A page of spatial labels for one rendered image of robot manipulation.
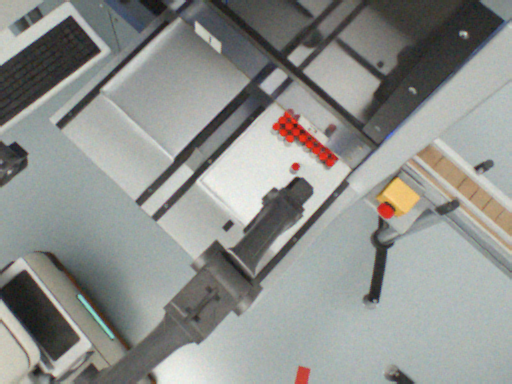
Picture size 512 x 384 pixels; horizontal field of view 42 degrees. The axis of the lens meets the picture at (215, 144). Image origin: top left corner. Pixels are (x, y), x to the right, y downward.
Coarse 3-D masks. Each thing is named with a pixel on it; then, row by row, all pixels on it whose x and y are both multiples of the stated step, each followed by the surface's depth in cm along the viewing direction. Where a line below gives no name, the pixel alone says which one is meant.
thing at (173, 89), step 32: (192, 32) 179; (128, 64) 172; (160, 64) 176; (192, 64) 176; (224, 64) 176; (128, 96) 173; (160, 96) 174; (192, 96) 174; (224, 96) 174; (160, 128) 171; (192, 128) 172
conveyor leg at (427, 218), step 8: (424, 216) 191; (432, 216) 185; (416, 224) 199; (424, 224) 194; (432, 224) 191; (384, 232) 232; (392, 232) 222; (408, 232) 209; (416, 232) 206; (384, 240) 234; (392, 240) 228
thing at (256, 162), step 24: (264, 120) 173; (240, 144) 171; (264, 144) 171; (216, 168) 169; (240, 168) 169; (264, 168) 169; (288, 168) 170; (312, 168) 170; (336, 168) 170; (216, 192) 168; (240, 192) 168; (264, 192) 168; (240, 216) 166
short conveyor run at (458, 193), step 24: (432, 144) 165; (408, 168) 165; (432, 168) 166; (456, 168) 166; (480, 168) 163; (432, 192) 164; (456, 192) 160; (480, 192) 164; (456, 216) 163; (480, 216) 159; (504, 216) 163; (480, 240) 163; (504, 240) 161; (504, 264) 163
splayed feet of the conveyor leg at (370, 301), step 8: (384, 224) 242; (376, 232) 241; (376, 240) 240; (376, 248) 242; (384, 248) 240; (376, 256) 241; (384, 256) 240; (376, 264) 240; (384, 264) 240; (376, 272) 240; (376, 280) 240; (376, 288) 240; (368, 296) 243; (376, 296) 241; (368, 304) 247; (376, 304) 247
